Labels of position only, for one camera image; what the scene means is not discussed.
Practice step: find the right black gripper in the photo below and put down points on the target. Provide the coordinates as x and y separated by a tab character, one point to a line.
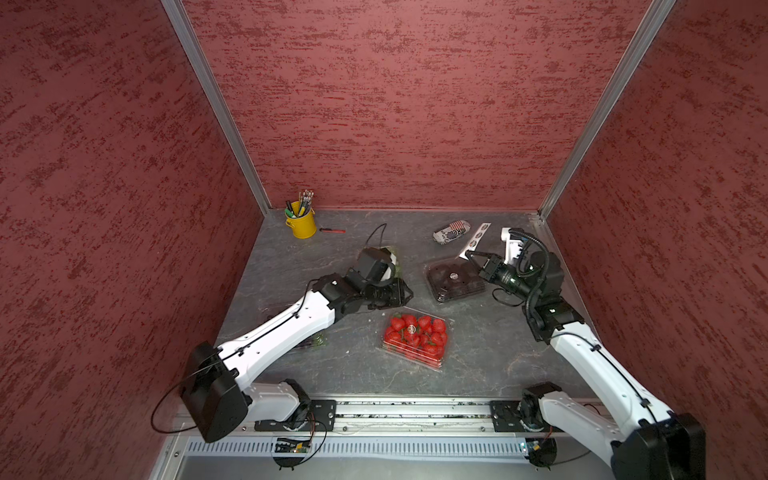
490	266

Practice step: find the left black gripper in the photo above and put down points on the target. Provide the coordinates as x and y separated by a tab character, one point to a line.
398	295

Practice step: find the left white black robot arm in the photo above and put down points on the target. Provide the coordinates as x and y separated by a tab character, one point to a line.
220	389

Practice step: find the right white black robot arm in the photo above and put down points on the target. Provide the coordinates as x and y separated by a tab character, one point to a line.
641	437

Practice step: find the dark plums clear box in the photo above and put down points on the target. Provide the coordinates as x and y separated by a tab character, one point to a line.
444	289

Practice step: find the strawberries clear box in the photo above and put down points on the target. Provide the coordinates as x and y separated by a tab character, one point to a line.
429	348

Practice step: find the mixed grapes clear box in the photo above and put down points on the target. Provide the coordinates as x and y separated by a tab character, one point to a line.
387	249

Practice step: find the dark grapes clear box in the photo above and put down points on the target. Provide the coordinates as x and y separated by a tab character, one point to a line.
315	341

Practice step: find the yellow pen cup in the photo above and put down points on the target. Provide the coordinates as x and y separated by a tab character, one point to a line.
303	228

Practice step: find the pens in cup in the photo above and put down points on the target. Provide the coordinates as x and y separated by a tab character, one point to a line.
301	207

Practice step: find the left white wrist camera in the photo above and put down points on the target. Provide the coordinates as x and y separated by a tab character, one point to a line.
393	270

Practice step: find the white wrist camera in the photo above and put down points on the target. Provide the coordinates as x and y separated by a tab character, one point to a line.
393	270
515	240

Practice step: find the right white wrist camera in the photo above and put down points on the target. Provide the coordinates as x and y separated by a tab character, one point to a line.
515	240

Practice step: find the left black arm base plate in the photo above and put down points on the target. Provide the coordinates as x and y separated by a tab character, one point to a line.
309	417

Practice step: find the front aluminium rail frame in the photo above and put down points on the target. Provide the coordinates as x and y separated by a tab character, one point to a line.
428	428

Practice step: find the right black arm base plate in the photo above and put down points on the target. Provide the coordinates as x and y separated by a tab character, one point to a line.
504	415

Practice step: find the right aluminium corner post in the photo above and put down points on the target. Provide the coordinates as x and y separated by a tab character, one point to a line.
643	37

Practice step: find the aluminium corner post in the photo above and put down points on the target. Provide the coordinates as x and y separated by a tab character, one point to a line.
643	37
184	31

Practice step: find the left aluminium corner post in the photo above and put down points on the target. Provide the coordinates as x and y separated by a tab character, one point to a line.
184	31

